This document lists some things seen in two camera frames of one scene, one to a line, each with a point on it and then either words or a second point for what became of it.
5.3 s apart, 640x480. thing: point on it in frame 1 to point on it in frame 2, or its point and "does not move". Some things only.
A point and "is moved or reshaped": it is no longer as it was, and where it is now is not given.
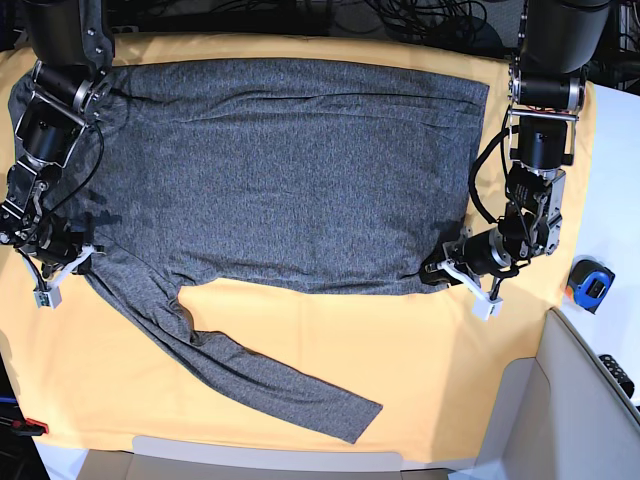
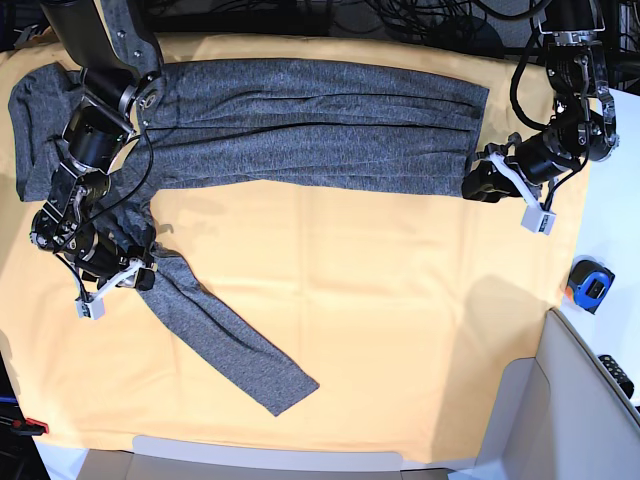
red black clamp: x=29 y=427 does not move
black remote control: x=618 y=373 does not move
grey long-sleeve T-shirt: x=280 y=174 is moved or reshaped
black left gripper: x=473 y=251 to x=486 y=183
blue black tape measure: x=589 y=281 does not move
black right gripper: x=64 y=245 to x=138 y=258
